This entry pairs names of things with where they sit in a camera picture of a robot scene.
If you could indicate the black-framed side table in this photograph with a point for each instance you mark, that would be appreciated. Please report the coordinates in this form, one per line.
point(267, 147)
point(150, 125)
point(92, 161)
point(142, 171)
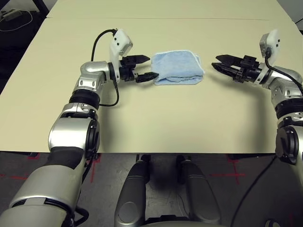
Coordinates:
point(43, 6)

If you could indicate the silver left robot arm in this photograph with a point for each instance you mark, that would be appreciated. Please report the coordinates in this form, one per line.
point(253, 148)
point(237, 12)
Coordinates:
point(92, 68)

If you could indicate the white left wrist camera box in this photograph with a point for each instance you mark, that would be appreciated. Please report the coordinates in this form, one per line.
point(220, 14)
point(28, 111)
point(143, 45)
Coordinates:
point(120, 43)

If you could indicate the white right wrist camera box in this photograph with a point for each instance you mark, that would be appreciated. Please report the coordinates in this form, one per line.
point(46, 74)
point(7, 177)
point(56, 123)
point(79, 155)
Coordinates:
point(270, 43)

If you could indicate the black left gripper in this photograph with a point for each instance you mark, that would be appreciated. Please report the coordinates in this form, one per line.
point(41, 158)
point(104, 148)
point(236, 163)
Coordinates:
point(126, 69)

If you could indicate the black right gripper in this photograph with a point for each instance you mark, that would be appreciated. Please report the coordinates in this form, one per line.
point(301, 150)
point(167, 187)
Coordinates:
point(248, 69)

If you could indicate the light blue terry towel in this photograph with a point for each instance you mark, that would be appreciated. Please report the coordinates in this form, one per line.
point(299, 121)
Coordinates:
point(175, 66)

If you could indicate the grey robot left leg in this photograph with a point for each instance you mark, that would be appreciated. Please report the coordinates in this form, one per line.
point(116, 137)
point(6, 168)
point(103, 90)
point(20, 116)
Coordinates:
point(131, 191)

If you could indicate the grey power strip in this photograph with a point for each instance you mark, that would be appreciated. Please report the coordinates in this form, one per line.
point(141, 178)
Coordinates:
point(9, 14)

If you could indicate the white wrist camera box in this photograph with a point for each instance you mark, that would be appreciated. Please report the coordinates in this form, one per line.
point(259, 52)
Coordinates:
point(270, 43)
point(120, 43)

